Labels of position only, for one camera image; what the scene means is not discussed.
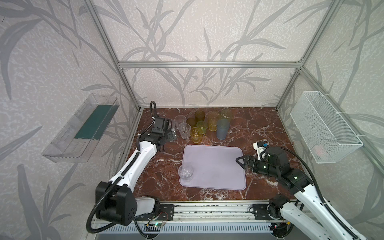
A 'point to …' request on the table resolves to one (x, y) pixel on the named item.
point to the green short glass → (202, 126)
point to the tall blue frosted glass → (223, 127)
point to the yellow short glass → (196, 133)
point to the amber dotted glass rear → (199, 115)
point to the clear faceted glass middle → (184, 129)
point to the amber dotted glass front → (192, 121)
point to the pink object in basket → (320, 150)
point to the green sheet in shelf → (96, 125)
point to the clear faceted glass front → (185, 172)
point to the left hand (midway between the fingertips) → (168, 129)
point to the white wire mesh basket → (328, 137)
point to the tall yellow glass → (212, 119)
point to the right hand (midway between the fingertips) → (241, 156)
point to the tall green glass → (226, 113)
